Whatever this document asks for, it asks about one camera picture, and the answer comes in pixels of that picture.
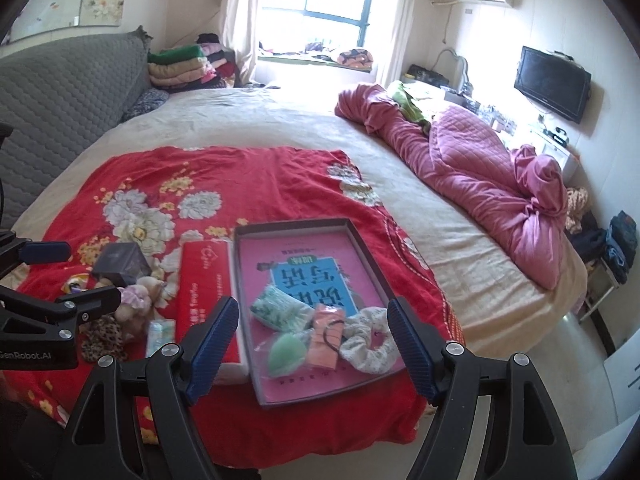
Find leopard print scrunchie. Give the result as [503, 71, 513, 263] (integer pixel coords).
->
[81, 315, 127, 363]

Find teddy bear pink dress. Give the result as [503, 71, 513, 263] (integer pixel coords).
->
[114, 276, 165, 341]

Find red tissue box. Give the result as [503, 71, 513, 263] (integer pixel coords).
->
[176, 240, 250, 386]

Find green white tissue pack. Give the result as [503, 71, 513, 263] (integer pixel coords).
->
[250, 285, 314, 333]

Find white floral scrunchie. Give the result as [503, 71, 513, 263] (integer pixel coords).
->
[338, 307, 399, 375]

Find green sponge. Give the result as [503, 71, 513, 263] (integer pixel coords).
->
[267, 330, 311, 378]

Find pink hair tie pack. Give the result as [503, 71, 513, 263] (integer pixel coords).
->
[306, 304, 346, 370]

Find teddy bear purple dress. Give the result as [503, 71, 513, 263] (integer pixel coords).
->
[92, 278, 124, 312]

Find yellow snack packet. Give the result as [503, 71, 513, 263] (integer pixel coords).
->
[61, 273, 90, 295]

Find dark blue square box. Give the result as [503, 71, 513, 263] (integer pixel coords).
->
[91, 242, 152, 287]

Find beige bed sheet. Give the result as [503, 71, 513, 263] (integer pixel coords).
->
[6, 86, 589, 480]

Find pink book tray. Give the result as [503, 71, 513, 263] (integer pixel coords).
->
[233, 218, 404, 408]

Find grey quilted headboard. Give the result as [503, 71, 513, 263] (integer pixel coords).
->
[1, 27, 151, 228]

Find pink quilted duvet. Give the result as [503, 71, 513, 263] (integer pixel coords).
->
[335, 84, 567, 290]

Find dark patterned pillow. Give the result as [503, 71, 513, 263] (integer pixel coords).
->
[120, 88, 169, 122]

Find dark clothes pile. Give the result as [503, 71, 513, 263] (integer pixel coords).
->
[565, 210, 639, 285]

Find folded blankets stack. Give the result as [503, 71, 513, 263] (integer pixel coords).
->
[148, 32, 238, 93]

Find right beige curtain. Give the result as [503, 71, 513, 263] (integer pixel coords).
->
[364, 0, 416, 87]

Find beige curtain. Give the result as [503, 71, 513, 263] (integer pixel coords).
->
[364, 0, 416, 87]
[220, 0, 259, 84]

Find clothes on window sill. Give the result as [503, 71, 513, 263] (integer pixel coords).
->
[258, 41, 373, 73]

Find black television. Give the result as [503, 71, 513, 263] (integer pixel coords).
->
[514, 47, 591, 124]

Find left beige curtain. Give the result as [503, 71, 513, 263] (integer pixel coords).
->
[220, 0, 259, 84]

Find floral wall picture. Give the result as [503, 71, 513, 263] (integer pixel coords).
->
[2, 0, 125, 46]

